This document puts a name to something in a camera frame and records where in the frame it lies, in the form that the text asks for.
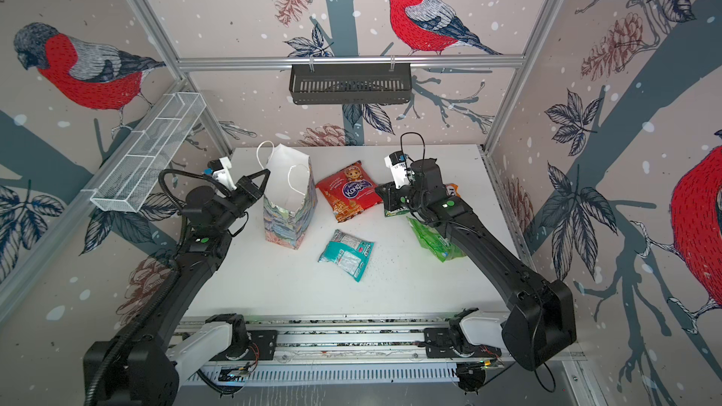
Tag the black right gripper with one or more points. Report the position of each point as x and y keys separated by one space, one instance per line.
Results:
x=392 y=199

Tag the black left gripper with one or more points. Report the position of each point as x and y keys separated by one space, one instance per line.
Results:
x=248 y=189

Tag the colourful paper gift bag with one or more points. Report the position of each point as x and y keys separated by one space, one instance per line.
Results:
x=290 y=198

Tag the red cookie snack packet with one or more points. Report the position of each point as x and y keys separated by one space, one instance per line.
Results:
x=349 y=192

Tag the bright green snack bag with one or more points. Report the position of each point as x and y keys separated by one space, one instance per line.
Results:
x=434 y=242

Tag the teal white snack packet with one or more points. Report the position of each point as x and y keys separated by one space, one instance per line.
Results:
x=351 y=254

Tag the yellow green candy bag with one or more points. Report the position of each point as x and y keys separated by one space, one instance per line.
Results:
x=390 y=212

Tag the orange snack packet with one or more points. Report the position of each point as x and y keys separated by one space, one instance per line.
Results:
x=452 y=189

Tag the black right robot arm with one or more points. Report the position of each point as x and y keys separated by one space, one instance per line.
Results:
x=541 y=323

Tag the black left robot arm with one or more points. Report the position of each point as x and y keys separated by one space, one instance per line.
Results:
x=133 y=368

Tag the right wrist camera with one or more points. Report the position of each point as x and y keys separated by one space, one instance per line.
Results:
x=398 y=163

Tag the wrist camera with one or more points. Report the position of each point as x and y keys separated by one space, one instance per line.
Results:
x=398 y=163
x=220 y=170

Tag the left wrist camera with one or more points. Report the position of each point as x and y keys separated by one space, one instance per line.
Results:
x=220 y=170

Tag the black perforated wall basket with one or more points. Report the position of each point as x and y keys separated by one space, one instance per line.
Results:
x=351 y=84

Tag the white wire mesh shelf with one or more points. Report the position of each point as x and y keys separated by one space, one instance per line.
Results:
x=133 y=178

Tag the aluminium mounting rail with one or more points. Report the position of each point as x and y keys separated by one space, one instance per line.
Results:
x=356 y=340

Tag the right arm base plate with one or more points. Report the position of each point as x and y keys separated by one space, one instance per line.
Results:
x=440 y=343

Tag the horizontal aluminium frame bar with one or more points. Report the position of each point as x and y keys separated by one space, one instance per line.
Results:
x=191 y=65

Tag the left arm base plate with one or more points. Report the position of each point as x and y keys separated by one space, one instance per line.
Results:
x=261 y=346

